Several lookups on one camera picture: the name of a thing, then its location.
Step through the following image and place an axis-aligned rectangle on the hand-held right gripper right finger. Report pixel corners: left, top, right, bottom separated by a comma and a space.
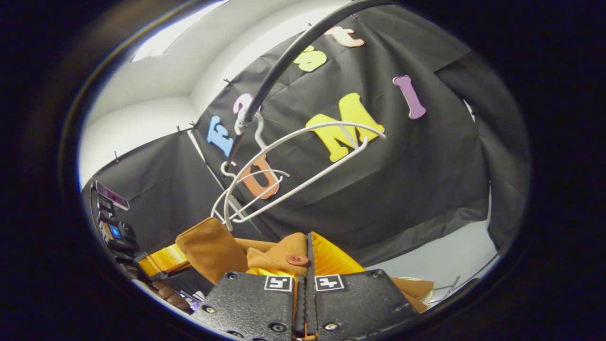
305, 231, 420, 341

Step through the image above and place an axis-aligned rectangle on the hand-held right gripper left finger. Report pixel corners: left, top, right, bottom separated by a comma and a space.
192, 267, 306, 341

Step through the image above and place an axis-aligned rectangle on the brown collared shirt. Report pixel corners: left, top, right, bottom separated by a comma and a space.
175, 217, 434, 313

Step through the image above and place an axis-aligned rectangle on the white plain hanger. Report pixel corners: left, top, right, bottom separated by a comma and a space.
211, 161, 290, 221

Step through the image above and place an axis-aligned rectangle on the white hanger with taped hook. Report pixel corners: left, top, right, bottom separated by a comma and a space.
223, 113, 386, 231

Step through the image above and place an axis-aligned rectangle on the black backdrop cloth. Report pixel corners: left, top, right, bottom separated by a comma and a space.
83, 5, 531, 268

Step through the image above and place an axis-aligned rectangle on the black clothes rail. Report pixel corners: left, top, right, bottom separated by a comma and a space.
225, 0, 393, 171

